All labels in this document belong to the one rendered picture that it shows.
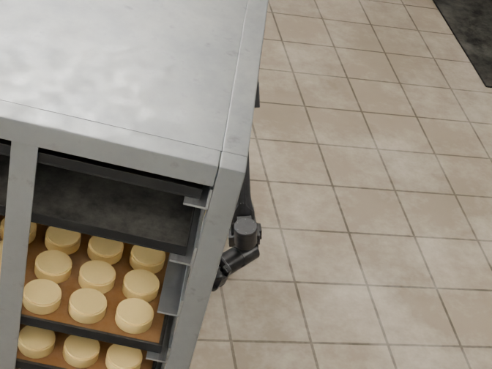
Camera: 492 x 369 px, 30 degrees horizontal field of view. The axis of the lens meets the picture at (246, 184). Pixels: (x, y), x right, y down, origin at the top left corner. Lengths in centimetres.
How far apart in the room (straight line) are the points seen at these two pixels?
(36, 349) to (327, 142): 317
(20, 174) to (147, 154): 15
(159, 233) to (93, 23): 28
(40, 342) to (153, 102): 41
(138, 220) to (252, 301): 233
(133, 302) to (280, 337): 213
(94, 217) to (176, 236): 10
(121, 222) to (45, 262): 20
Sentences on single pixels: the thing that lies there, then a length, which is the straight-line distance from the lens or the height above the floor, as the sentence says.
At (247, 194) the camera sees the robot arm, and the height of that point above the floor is 98.
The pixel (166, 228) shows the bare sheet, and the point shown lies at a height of 167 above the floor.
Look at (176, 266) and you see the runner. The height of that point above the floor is 158.
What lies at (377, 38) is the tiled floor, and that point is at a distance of 534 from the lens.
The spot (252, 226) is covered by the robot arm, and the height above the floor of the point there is 96.
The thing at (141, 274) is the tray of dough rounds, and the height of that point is 151.
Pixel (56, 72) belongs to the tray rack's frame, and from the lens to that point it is 109.
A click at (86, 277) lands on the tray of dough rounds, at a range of 127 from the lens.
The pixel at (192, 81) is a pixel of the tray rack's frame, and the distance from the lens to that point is 112.
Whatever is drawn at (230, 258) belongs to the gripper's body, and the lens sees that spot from 228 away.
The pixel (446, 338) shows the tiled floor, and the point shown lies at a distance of 362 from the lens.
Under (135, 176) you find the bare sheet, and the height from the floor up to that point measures 177.
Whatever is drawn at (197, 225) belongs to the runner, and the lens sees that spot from 114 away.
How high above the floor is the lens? 242
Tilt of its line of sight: 38 degrees down
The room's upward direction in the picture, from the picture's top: 16 degrees clockwise
